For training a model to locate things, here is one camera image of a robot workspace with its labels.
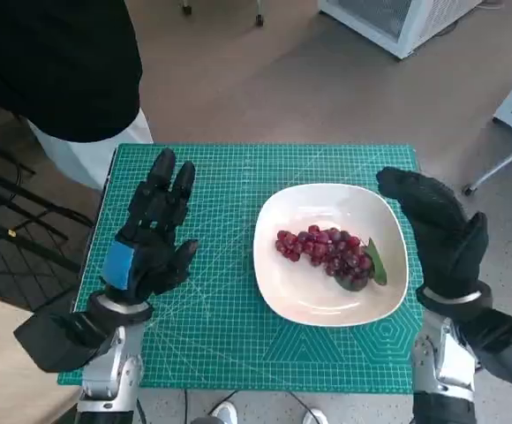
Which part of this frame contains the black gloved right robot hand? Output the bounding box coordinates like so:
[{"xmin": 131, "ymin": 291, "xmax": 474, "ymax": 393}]
[{"xmin": 375, "ymin": 166, "xmax": 490, "ymax": 301}]

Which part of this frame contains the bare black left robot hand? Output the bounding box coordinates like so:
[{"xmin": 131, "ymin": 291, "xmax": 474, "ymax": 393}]
[{"xmin": 101, "ymin": 148, "xmax": 200, "ymax": 304}]

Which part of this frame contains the red toy grape bunch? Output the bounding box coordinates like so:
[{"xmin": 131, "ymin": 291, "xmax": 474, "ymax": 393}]
[{"xmin": 275, "ymin": 224, "xmax": 389, "ymax": 293}]

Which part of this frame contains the white square plate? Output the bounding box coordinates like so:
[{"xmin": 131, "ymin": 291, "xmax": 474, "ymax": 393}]
[{"xmin": 252, "ymin": 184, "xmax": 410, "ymax": 329}]

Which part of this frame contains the grey metal leg with caster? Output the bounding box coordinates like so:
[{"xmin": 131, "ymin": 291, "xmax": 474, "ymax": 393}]
[{"xmin": 462, "ymin": 136, "xmax": 512, "ymax": 196}]

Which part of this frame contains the green cutting mat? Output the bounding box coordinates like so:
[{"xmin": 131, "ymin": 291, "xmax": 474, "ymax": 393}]
[{"xmin": 56, "ymin": 141, "xmax": 420, "ymax": 395}]

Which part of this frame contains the large white mesh-door cabinet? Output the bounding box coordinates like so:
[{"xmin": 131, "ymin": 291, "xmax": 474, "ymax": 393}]
[{"xmin": 317, "ymin": 0, "xmax": 486, "ymax": 61}]

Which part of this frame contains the person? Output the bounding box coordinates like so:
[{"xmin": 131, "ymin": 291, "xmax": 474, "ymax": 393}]
[{"xmin": 0, "ymin": 0, "xmax": 154, "ymax": 192}]

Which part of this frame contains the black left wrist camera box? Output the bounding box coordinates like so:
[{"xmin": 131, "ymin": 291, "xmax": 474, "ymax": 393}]
[{"xmin": 12, "ymin": 307, "xmax": 117, "ymax": 375}]

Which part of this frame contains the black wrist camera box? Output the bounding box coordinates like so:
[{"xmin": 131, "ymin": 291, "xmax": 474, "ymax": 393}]
[
  {"xmin": 456, "ymin": 304, "xmax": 512, "ymax": 389},
  {"xmin": 12, "ymin": 307, "xmax": 117, "ymax": 375}
]

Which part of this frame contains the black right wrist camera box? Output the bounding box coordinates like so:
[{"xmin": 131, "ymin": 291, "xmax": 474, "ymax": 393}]
[{"xmin": 456, "ymin": 304, "xmax": 512, "ymax": 389}]

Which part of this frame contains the black wire frame chair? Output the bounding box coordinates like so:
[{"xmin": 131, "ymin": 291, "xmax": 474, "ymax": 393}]
[{"xmin": 0, "ymin": 132, "xmax": 96, "ymax": 311}]

